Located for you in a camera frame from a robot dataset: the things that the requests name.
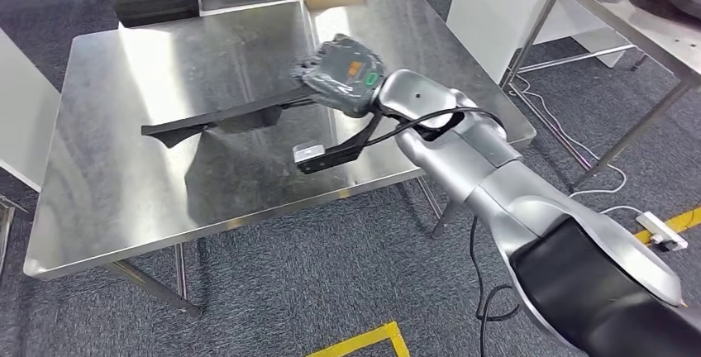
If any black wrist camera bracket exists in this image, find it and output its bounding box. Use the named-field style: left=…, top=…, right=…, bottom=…
left=295, top=111, right=384, bottom=176

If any steel workbench table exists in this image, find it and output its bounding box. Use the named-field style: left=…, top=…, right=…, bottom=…
left=22, top=0, right=538, bottom=317

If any long black plastic part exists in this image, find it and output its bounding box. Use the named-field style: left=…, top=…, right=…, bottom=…
left=141, top=87, right=319, bottom=150

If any white power strip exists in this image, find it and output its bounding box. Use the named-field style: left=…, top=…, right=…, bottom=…
left=635, top=211, right=690, bottom=253

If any steel table frame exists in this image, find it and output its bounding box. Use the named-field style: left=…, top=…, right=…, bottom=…
left=0, top=195, right=28, bottom=279

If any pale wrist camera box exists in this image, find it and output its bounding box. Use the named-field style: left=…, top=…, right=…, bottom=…
left=293, top=143, right=327, bottom=165

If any yellow floor tape square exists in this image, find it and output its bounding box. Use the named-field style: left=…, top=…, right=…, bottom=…
left=635, top=207, right=701, bottom=246
left=306, top=321, right=411, bottom=357

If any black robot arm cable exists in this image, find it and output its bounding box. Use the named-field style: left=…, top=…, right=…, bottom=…
left=364, top=107, right=522, bottom=357

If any white floor cable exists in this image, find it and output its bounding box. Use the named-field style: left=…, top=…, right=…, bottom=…
left=508, top=72, right=647, bottom=217

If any white partition panel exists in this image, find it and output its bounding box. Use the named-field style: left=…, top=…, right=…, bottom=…
left=0, top=28, right=61, bottom=194
left=446, top=0, right=639, bottom=84

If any steel side table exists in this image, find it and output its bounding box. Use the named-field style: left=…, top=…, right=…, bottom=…
left=499, top=0, right=701, bottom=193

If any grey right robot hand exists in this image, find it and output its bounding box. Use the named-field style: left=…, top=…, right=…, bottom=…
left=291, top=34, right=385, bottom=120

